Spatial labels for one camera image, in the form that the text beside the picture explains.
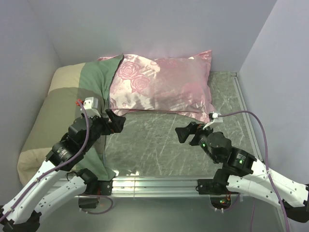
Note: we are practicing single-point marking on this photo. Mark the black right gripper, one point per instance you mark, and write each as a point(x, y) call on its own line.
point(182, 132)

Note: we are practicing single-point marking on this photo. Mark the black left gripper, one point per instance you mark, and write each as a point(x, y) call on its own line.
point(117, 124)

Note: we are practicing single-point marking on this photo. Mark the green beige patchwork pillowcase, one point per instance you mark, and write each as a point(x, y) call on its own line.
point(59, 110)

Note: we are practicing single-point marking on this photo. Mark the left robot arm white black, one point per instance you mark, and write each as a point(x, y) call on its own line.
point(71, 168)

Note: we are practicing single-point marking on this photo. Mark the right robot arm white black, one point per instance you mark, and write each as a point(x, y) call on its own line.
point(243, 173)

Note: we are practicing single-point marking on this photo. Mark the pink rose satin pillow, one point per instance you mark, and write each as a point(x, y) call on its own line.
point(176, 85)

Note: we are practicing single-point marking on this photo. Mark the black right controller box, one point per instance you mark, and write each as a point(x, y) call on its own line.
point(221, 202)

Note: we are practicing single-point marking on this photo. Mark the black controller box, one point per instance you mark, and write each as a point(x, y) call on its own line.
point(221, 202)
point(88, 203)

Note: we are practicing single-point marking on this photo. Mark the black left controller box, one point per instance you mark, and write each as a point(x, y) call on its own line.
point(88, 203)

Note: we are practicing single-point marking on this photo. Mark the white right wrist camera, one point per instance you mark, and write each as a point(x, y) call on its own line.
point(215, 120)

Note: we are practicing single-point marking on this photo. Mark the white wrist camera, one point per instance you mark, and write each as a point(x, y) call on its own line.
point(215, 120)
point(90, 106)

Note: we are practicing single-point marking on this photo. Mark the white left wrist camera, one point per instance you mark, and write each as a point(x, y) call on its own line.
point(90, 106)

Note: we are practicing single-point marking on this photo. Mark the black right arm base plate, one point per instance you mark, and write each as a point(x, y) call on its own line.
point(210, 187)

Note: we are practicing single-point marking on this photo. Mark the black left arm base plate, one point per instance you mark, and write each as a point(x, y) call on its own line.
point(104, 188)

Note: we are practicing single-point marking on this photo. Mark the aluminium front mounting rail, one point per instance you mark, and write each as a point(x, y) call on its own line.
point(153, 187)

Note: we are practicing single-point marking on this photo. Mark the aluminium right side rail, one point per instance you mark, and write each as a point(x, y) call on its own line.
point(246, 117)

